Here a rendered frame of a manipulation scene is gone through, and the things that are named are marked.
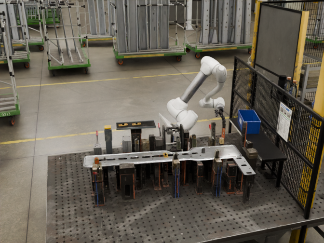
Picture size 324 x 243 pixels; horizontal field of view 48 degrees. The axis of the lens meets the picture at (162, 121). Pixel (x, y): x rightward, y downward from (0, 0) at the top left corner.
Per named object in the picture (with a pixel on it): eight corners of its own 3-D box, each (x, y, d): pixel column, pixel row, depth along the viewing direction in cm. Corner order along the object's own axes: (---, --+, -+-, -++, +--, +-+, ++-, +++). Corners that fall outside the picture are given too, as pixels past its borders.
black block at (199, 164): (195, 196, 315) (197, 167, 303) (193, 189, 324) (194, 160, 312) (205, 195, 316) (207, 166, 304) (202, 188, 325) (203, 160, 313)
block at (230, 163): (225, 195, 316) (228, 167, 305) (222, 187, 326) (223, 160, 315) (236, 194, 318) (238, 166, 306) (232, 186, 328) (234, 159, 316)
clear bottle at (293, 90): (289, 104, 314) (292, 82, 306) (286, 101, 319) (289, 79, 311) (296, 103, 315) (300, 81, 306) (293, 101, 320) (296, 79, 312)
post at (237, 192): (236, 194, 317) (239, 166, 305) (232, 187, 326) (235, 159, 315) (243, 194, 317) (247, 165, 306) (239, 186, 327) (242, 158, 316)
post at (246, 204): (244, 207, 300) (247, 177, 289) (239, 199, 310) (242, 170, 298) (251, 206, 301) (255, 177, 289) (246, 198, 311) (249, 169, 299)
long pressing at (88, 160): (82, 169, 299) (82, 168, 299) (84, 156, 320) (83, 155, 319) (243, 157, 318) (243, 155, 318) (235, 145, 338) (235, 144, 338)
